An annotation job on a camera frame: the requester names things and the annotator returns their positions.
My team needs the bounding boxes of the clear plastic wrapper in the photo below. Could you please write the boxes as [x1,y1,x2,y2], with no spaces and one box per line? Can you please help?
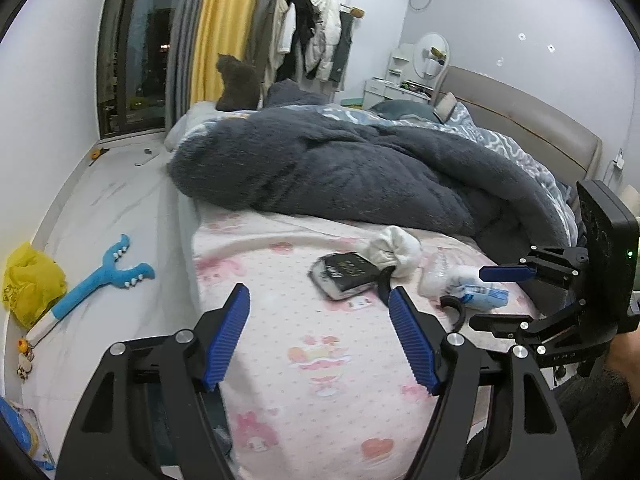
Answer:
[417,250,467,298]

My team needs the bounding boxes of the white dresser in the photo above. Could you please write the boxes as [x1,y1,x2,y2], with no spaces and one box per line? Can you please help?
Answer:
[362,77,436,111]

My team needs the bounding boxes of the white sock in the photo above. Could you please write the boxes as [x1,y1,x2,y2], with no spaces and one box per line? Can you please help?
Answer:
[362,226,425,278]

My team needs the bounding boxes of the dark glass window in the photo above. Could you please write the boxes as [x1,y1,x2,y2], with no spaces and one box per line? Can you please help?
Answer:
[97,0,193,138]

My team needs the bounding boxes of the yellow plastic bag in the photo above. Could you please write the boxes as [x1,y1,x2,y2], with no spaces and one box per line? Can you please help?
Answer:
[2,242,68,331]

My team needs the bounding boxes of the black hanging garment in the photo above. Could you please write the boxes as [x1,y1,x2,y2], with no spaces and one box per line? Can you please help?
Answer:
[290,0,321,48]

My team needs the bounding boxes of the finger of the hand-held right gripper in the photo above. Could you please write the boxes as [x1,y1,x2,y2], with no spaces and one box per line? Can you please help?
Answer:
[479,246,589,291]
[470,300,589,348]

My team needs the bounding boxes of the grey curtain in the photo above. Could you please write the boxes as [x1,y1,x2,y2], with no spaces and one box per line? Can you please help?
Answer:
[165,0,216,126]

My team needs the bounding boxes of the blue patterned duvet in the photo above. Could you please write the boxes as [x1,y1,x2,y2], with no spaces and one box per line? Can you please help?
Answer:
[320,102,576,241]

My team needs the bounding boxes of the teal pillow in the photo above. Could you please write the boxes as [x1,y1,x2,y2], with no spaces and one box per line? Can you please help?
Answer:
[370,100,441,123]

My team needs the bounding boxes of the blue plush slingshot toy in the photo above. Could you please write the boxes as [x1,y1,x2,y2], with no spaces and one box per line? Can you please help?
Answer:
[27,234,156,346]

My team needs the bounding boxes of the black tissue packet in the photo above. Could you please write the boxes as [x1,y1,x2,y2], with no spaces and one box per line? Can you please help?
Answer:
[307,253,388,302]

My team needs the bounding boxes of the yellow curtain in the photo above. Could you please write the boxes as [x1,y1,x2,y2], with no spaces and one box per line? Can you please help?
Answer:
[192,0,268,106]

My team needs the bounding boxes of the small keychain figures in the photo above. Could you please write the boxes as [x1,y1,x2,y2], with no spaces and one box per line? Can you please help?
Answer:
[15,337,36,383]

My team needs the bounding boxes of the beige bed headboard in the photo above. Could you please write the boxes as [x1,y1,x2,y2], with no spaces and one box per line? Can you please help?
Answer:
[435,65,603,186]

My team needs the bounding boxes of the white round vanity mirror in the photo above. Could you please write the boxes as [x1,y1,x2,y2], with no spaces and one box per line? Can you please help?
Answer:
[412,32,451,88]

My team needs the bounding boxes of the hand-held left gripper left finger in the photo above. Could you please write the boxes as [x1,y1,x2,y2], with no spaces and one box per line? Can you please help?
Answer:
[56,282,251,480]

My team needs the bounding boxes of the grey hanging trousers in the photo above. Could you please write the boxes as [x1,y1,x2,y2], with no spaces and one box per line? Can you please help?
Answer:
[330,10,357,83]

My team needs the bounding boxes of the blue and white bag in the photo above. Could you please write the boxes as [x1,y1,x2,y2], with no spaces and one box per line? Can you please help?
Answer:
[0,397,56,471]

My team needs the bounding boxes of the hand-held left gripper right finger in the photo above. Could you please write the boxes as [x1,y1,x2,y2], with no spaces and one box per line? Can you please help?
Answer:
[387,286,583,480]

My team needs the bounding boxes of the clothes on rack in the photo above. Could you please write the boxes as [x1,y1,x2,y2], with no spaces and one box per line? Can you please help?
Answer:
[247,0,311,106]

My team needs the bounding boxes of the person's right forearm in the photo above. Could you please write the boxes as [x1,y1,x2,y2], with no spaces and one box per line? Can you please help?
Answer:
[552,330,640,480]

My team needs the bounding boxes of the blue and white packet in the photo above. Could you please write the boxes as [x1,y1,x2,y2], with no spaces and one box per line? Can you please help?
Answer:
[457,282,511,311]

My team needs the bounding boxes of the dark grey fleece blanket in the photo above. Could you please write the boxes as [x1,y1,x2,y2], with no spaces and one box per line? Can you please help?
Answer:
[167,107,576,261]

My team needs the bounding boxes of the pink printed bedsheet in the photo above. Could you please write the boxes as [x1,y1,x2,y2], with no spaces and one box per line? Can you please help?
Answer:
[192,210,546,480]

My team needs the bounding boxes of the grey cat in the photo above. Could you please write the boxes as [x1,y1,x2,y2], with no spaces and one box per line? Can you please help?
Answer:
[215,53,263,112]

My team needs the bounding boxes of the beige hanging garment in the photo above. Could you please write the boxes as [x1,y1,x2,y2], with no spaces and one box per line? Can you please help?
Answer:
[272,0,296,56]

